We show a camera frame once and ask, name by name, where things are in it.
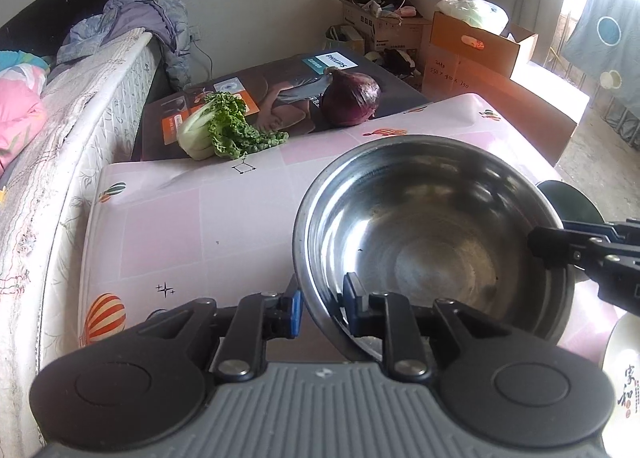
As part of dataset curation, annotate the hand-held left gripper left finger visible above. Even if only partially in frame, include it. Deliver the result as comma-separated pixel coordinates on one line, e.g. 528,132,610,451
145,289,304,384

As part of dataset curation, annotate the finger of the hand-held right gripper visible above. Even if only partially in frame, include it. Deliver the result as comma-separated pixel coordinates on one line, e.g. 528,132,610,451
562,219,640,246
527,225,640,311

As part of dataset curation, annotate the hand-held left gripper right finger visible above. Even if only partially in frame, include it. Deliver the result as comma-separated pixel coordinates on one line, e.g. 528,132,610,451
341,272,506,381

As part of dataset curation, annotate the green ceramic bowl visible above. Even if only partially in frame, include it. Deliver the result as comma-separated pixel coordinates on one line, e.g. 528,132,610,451
536,180,602,226

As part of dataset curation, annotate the large stainless steel bowl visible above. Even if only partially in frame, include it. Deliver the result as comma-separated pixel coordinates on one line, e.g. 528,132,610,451
292,134,576,364

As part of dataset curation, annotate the white calligraphy plate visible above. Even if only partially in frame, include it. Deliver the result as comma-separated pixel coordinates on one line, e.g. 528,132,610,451
597,310,640,439

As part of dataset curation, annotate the pink printed tablecloth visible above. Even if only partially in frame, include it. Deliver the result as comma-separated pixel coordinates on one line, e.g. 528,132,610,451
80,93,626,389

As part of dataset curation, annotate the large brown carton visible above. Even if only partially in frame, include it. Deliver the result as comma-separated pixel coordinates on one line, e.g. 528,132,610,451
422,45,591,164

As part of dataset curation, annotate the blue hanging blanket with circles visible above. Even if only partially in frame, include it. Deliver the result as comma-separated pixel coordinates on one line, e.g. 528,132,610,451
565,0,640,111

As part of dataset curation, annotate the napa cabbage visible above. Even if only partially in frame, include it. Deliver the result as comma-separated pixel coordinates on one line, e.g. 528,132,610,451
176,92,290,161

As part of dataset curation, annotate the red onion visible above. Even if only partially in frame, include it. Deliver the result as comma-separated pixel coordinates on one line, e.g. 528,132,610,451
320,67,382,127

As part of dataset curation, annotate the orange-brown cardboard box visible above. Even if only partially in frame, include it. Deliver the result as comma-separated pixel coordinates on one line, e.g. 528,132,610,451
430,10,538,79

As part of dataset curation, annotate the dark printed appliance box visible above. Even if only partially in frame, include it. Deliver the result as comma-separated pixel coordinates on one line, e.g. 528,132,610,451
132,50,431,161

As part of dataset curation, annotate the white plastic bag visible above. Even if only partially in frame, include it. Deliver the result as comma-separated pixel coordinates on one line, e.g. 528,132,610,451
435,0,508,31

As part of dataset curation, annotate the pale green bag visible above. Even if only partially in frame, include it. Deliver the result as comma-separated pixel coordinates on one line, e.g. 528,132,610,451
325,25,366,55

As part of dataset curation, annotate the open cardboard box with clutter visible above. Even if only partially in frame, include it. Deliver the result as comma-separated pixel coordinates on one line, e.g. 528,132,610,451
325,0,433,56

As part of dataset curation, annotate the white quilted mattress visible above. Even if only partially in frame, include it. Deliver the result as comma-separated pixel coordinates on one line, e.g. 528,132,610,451
0,30,166,389

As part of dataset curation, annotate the lavender blue jacket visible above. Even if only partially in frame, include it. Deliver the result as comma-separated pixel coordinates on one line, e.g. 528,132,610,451
55,0,193,89

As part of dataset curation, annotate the pink floral quilt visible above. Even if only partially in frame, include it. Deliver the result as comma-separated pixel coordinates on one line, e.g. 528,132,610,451
0,50,51,174

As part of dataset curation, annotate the thin dark cable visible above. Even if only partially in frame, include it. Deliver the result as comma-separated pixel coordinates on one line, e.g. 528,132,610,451
192,38,217,85

